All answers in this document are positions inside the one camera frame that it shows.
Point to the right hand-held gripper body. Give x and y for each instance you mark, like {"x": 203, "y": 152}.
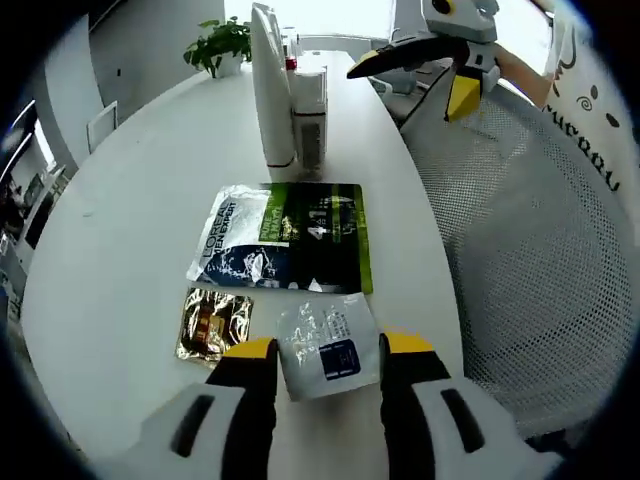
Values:
{"x": 470, "y": 22}

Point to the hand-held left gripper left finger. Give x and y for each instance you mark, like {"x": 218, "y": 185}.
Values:
{"x": 200, "y": 435}

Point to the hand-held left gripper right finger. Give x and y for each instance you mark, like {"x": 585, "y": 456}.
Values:
{"x": 465, "y": 435}

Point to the gold foil skincare sachet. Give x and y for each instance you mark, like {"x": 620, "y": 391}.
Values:
{"x": 210, "y": 320}

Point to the white red-collar pump skincare bottle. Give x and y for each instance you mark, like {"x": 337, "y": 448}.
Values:
{"x": 291, "y": 62}

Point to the large clear skincare bottle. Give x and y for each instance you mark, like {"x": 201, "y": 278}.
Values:
{"x": 310, "y": 140}

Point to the white skincare tube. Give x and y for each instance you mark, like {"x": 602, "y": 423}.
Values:
{"x": 270, "y": 100}

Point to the black green skincare sachet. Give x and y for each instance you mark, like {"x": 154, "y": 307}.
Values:
{"x": 280, "y": 240}

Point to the person's white shirt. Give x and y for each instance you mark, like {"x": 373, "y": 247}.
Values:
{"x": 590, "y": 100}

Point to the white mesh office chair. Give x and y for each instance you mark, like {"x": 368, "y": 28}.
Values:
{"x": 525, "y": 250}

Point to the green potted plant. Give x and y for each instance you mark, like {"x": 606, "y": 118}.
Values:
{"x": 220, "y": 45}

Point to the white square column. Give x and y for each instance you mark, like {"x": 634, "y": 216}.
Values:
{"x": 67, "y": 90}

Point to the white frame office chair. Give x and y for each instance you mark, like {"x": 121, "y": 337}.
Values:
{"x": 102, "y": 125}

